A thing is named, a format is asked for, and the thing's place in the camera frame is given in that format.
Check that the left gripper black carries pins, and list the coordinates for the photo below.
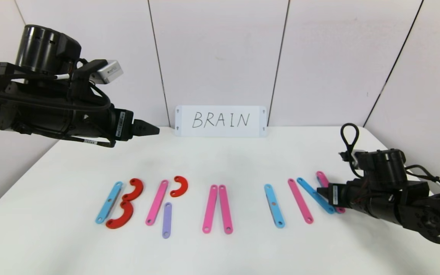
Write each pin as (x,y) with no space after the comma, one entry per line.
(123,124)

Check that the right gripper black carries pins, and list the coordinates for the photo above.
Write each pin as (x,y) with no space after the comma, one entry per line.
(335,195)

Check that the short blue bar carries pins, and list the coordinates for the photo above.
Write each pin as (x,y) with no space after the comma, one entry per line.
(311,193)

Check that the pink bar with grey underside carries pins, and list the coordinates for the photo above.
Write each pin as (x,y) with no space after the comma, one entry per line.
(322,178)

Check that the long pink bar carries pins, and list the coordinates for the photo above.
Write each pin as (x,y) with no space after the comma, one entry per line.
(209,209)
(225,209)
(300,200)
(157,202)

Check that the small red curved piece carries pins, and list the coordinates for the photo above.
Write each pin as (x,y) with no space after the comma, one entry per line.
(184,186)

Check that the short purple bar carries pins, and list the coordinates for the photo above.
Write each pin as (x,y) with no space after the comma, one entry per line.
(167,220)

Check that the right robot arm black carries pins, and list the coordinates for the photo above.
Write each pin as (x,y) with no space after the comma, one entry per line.
(407,198)

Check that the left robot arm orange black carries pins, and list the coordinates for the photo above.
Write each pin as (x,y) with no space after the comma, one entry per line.
(40,110)

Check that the white BRAIN sign card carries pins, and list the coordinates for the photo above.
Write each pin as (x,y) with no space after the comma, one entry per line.
(220,131)

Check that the long blue bar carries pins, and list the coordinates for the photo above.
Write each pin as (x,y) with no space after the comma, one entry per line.
(109,202)
(274,205)

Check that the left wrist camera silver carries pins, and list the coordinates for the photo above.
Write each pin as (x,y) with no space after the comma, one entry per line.
(107,71)

